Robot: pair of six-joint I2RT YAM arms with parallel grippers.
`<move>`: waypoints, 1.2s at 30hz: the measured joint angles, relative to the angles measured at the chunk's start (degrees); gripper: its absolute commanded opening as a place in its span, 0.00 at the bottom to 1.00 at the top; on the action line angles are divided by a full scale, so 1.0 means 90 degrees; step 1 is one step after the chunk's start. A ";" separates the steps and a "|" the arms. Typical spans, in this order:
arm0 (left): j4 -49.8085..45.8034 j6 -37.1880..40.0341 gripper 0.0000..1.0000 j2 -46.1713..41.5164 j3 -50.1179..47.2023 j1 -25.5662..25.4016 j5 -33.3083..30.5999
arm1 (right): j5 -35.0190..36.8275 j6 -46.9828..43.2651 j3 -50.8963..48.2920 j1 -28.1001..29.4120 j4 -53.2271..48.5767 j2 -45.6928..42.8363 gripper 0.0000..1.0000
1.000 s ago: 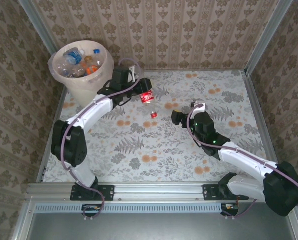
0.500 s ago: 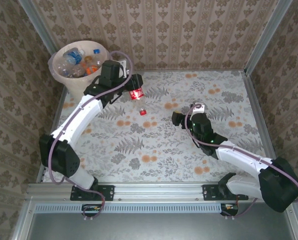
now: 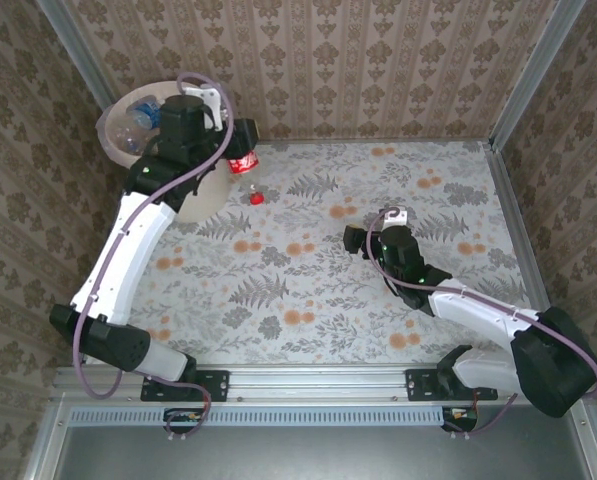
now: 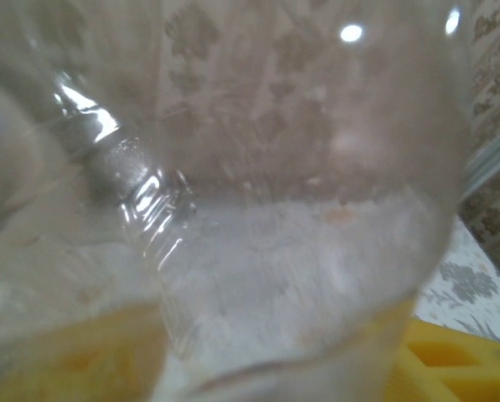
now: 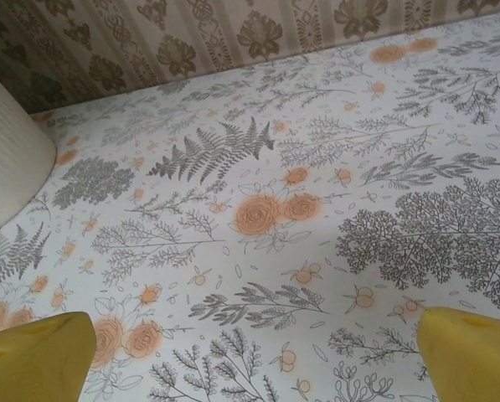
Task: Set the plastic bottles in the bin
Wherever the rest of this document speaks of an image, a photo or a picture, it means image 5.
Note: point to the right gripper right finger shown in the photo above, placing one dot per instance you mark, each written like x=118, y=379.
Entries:
x=475, y=360

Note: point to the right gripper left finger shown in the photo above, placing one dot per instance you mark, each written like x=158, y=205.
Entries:
x=32, y=360

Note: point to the white plastic waste bin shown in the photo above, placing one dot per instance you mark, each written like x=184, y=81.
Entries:
x=6, y=159

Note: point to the floral patterned table cover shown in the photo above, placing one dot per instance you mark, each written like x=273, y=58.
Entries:
x=274, y=259

